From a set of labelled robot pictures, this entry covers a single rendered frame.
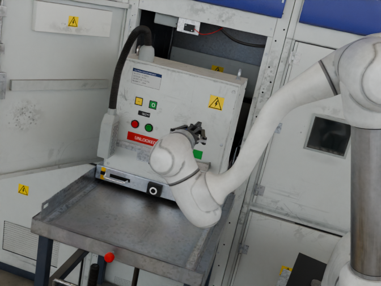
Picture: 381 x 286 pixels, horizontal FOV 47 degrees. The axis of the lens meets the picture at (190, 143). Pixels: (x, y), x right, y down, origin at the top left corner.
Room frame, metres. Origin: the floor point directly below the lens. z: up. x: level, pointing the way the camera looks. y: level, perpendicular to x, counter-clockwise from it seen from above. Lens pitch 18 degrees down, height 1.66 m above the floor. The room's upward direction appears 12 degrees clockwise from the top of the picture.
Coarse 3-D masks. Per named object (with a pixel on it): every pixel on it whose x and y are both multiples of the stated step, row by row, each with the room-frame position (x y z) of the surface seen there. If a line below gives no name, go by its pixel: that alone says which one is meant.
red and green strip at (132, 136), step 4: (128, 132) 1.68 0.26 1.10; (132, 132) 1.68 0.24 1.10; (128, 136) 1.68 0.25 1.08; (132, 136) 1.68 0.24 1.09; (136, 136) 1.68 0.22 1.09; (140, 136) 1.67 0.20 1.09; (144, 136) 1.67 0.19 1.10; (132, 140) 1.68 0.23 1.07; (136, 140) 1.68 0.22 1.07; (140, 140) 1.67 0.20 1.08; (144, 140) 1.67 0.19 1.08; (148, 140) 1.67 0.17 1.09; (152, 140) 1.66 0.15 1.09; (156, 140) 1.66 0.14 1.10; (148, 144) 1.67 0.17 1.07; (152, 144) 1.66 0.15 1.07; (196, 152) 1.63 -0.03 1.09; (200, 152) 1.62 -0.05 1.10; (196, 156) 1.63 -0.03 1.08; (200, 156) 1.62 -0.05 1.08
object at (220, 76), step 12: (156, 60) 1.80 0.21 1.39; (168, 60) 1.87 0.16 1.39; (192, 72) 1.69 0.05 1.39; (204, 72) 1.75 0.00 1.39; (216, 72) 1.81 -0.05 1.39; (240, 84) 1.62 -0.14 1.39; (240, 96) 1.70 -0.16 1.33; (240, 108) 1.82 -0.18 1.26; (228, 144) 1.68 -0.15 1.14; (228, 156) 1.80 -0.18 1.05; (228, 168) 1.93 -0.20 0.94
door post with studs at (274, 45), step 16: (288, 0) 1.86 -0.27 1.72; (288, 16) 1.85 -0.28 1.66; (272, 48) 1.86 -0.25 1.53; (272, 64) 1.86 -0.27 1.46; (272, 80) 1.85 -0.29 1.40; (256, 96) 1.87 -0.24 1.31; (256, 112) 1.86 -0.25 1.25; (240, 192) 1.86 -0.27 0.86; (224, 240) 1.86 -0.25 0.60; (224, 256) 1.86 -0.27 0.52
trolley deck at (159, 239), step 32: (96, 192) 1.60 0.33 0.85; (128, 192) 1.66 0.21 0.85; (32, 224) 1.31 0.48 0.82; (64, 224) 1.31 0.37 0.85; (96, 224) 1.36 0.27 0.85; (128, 224) 1.40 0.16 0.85; (160, 224) 1.45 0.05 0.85; (192, 224) 1.50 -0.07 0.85; (224, 224) 1.57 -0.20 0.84; (128, 256) 1.24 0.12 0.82; (160, 256) 1.24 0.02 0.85
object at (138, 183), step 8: (96, 168) 1.69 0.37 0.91; (112, 168) 1.69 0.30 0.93; (96, 176) 1.69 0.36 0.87; (112, 176) 1.68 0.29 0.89; (120, 176) 1.67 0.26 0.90; (128, 176) 1.67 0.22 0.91; (136, 176) 1.66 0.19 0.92; (120, 184) 1.67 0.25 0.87; (128, 184) 1.66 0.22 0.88; (136, 184) 1.66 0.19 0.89; (144, 184) 1.65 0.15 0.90; (168, 192) 1.63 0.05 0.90
